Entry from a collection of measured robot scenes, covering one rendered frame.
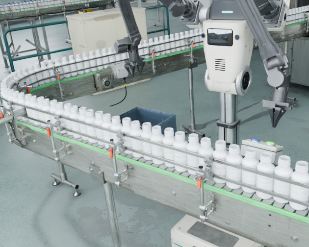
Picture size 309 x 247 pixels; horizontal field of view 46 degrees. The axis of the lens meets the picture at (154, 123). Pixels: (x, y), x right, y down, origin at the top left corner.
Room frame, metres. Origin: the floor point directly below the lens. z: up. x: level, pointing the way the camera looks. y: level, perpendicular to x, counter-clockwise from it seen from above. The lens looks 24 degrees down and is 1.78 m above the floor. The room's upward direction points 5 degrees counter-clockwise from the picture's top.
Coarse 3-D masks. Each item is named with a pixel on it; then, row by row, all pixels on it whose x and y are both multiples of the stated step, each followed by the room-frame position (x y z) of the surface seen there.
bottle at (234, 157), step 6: (234, 144) 1.15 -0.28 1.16; (234, 150) 1.12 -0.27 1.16; (228, 156) 1.14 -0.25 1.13; (234, 156) 1.12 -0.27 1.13; (240, 156) 1.13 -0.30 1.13; (234, 162) 1.11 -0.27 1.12; (240, 162) 1.11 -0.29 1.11; (228, 168) 1.12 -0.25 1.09; (234, 168) 1.11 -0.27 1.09; (228, 174) 1.12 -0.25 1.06; (234, 174) 1.11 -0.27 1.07; (240, 174) 1.11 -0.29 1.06; (240, 180) 1.11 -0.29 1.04; (228, 186) 1.12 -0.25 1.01; (234, 186) 1.11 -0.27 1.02; (240, 186) 1.11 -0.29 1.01
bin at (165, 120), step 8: (128, 112) 2.14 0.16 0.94; (136, 112) 2.19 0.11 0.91; (144, 112) 2.17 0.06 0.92; (152, 112) 2.12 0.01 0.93; (160, 112) 2.08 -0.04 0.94; (136, 120) 2.19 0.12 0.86; (144, 120) 2.17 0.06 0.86; (152, 120) 2.13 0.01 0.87; (160, 120) 2.08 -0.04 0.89; (168, 120) 1.95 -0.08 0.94; (176, 128) 2.01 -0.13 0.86
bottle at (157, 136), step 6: (156, 126) 1.38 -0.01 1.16; (156, 132) 1.35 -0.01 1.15; (150, 138) 1.37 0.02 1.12; (156, 138) 1.34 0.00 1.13; (162, 138) 1.35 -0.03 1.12; (156, 150) 1.34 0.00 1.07; (162, 150) 1.34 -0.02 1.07; (162, 156) 1.34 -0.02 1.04; (156, 162) 1.34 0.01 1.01; (162, 162) 1.34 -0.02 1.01
